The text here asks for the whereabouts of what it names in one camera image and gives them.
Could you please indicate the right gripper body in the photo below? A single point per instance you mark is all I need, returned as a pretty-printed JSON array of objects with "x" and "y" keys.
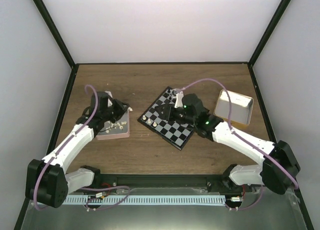
[{"x": 185, "y": 119}]

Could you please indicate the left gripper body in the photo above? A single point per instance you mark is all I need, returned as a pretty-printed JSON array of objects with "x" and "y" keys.
[{"x": 114, "y": 114}]

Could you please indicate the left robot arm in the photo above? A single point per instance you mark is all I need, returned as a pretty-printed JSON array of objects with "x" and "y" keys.
[{"x": 47, "y": 180}]

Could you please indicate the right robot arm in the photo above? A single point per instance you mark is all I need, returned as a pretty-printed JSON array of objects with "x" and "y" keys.
[{"x": 276, "y": 166}]

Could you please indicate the black chess pieces row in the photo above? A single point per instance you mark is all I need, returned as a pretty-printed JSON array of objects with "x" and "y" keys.
[{"x": 171, "y": 95}]

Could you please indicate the pink tin box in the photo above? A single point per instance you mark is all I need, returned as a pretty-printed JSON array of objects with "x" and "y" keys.
[{"x": 118, "y": 130}]

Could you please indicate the black and white chessboard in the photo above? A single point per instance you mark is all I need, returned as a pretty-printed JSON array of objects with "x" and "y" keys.
[{"x": 172, "y": 132}]

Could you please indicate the gold tin box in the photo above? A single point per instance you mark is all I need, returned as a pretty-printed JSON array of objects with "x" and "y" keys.
[{"x": 241, "y": 108}]

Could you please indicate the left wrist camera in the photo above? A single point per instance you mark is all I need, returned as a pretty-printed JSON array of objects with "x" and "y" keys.
[{"x": 109, "y": 98}]

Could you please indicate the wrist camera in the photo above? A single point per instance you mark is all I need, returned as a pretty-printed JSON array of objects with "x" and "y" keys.
[
  {"x": 178, "y": 95},
  {"x": 109, "y": 98}
]

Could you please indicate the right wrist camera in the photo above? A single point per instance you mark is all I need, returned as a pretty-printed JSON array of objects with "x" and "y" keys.
[{"x": 178, "y": 95}]

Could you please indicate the black aluminium mounting rail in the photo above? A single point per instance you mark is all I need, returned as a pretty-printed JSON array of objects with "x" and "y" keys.
[{"x": 210, "y": 182}]

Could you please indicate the light blue slotted cable duct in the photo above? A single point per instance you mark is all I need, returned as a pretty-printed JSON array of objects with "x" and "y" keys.
[{"x": 149, "y": 200}]

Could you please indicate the black enclosure frame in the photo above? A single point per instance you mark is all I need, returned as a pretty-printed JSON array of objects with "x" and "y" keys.
[{"x": 75, "y": 66}]

